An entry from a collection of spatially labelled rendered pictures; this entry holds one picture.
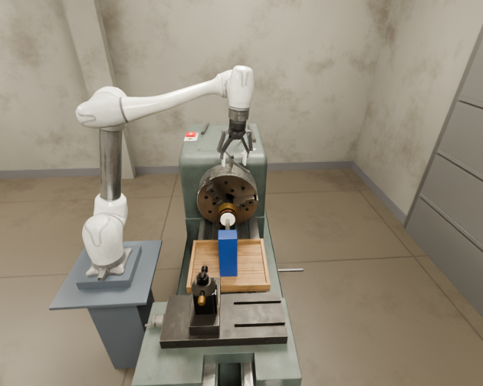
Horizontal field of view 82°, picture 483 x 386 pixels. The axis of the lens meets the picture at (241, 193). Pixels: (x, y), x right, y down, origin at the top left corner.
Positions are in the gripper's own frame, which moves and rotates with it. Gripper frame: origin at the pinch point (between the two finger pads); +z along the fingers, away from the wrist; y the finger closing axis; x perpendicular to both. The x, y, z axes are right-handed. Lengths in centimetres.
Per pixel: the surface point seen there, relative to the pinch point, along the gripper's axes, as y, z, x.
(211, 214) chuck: -9.4, 31.4, 1.4
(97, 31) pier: -71, -33, 256
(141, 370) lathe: -48, 40, -63
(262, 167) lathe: 20.0, 9.1, 8.7
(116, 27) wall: -52, -37, 265
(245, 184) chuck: 6.1, 11.8, -3.3
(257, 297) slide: -5, 32, -52
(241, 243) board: 3.7, 41.2, -13.5
